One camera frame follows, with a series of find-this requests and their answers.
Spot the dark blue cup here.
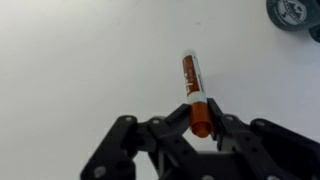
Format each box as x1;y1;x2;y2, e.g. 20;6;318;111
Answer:
265;0;320;44

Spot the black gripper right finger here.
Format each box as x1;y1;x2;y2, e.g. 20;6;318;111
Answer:
205;97;320;180

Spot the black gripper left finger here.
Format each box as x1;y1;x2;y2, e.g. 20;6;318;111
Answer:
79;102;194;180

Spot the orange marker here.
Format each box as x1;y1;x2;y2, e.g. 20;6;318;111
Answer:
181;48;215;139

